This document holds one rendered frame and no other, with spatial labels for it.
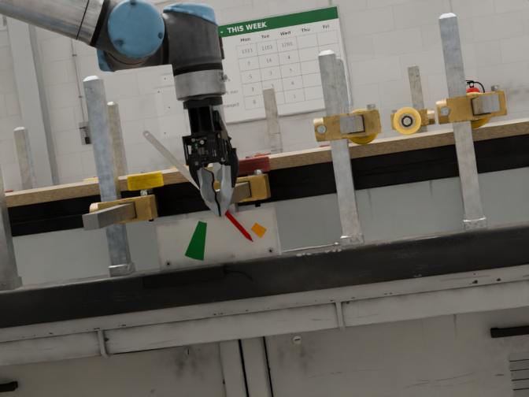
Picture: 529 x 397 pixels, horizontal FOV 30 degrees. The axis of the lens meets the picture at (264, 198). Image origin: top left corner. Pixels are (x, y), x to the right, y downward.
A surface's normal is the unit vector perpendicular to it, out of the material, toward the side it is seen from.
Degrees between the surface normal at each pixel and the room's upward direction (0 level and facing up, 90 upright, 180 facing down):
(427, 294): 90
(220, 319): 90
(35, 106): 90
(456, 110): 90
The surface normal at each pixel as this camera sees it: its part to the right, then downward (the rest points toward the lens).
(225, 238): -0.15, 0.07
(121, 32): 0.31, 0.04
